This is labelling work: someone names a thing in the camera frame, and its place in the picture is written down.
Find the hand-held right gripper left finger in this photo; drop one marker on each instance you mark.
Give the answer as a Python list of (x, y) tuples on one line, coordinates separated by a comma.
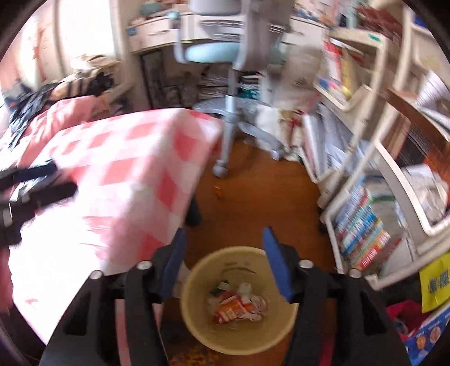
[(174, 264)]

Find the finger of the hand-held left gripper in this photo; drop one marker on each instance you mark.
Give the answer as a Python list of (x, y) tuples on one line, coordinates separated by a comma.
[(35, 171), (52, 195)]

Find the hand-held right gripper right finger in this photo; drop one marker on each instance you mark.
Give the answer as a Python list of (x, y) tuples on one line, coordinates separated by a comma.
[(277, 267)]

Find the yellow waste bin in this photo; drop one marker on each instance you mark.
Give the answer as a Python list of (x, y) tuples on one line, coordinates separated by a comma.
[(200, 316)]

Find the orange printed wrapper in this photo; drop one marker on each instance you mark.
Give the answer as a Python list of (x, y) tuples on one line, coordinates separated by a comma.
[(230, 309)]

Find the pink duvet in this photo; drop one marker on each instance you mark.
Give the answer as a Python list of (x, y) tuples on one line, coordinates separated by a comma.
[(63, 112)]

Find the shiny black plastic bag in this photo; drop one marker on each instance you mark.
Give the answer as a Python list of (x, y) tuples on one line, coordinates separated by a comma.
[(31, 105)]

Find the row of colourful books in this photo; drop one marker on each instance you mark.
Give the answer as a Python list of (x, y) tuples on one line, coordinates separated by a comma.
[(365, 232)]

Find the beige black striped cloth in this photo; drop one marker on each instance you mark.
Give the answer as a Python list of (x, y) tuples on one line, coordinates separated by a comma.
[(75, 84)]

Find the red white checkered tablecloth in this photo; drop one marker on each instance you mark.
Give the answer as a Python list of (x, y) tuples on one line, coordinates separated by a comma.
[(140, 147)]

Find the beige canvas bag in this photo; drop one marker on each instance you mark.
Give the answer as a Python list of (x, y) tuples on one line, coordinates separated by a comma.
[(91, 63)]

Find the stack of papers and folders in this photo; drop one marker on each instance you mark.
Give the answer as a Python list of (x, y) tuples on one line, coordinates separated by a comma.
[(330, 147)]

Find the pink bag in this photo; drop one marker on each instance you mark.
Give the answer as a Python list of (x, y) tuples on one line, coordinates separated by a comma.
[(404, 311)]

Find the white book rack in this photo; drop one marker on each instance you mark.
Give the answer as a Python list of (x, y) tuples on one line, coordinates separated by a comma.
[(418, 221)]

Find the yellow printed bag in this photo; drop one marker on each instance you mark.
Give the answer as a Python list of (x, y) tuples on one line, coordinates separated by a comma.
[(436, 281)]

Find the blue printed box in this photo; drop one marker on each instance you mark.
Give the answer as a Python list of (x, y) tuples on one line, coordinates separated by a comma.
[(427, 338)]

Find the white desk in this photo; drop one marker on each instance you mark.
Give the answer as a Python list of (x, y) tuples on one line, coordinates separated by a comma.
[(151, 33)]

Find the pile of wrapped magazines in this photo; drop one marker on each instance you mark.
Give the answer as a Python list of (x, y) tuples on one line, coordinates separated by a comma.
[(218, 84)]

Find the white tree print tote bag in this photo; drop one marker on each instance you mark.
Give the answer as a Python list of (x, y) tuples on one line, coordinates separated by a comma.
[(298, 74)]

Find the row of thin books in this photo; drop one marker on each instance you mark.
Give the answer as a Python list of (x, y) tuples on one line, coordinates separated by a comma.
[(334, 70)]

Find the grey blue office chair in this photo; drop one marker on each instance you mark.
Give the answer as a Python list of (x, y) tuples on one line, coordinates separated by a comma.
[(207, 52)]

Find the black picture frame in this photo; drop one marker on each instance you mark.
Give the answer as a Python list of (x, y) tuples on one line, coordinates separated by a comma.
[(153, 77)]

